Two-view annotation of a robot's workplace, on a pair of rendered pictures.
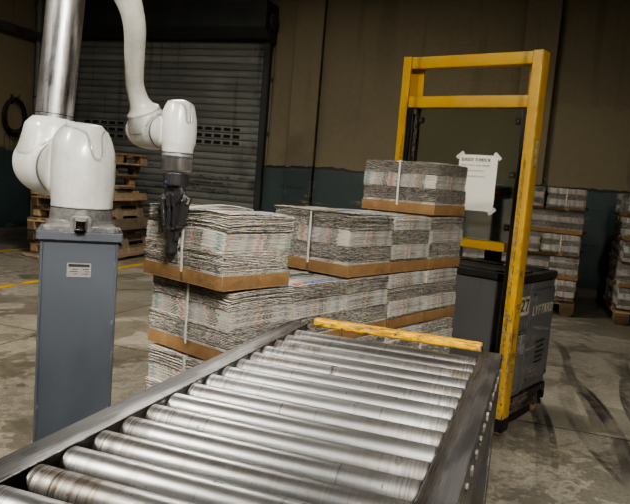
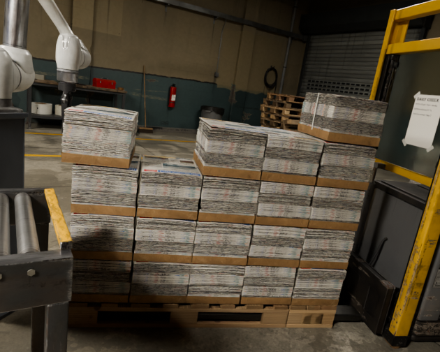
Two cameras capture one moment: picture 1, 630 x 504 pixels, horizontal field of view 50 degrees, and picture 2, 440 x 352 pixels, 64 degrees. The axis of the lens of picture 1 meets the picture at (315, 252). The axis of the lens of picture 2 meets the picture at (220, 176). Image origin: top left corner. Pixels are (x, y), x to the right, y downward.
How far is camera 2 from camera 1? 1.69 m
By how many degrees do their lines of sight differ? 39
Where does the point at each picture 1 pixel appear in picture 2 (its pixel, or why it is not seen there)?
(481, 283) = (418, 213)
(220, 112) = not seen: hidden behind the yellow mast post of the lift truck
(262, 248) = (100, 138)
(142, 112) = not seen: hidden behind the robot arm
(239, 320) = (80, 184)
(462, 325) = (397, 244)
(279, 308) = (122, 183)
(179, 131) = (58, 54)
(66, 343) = not seen: outside the picture
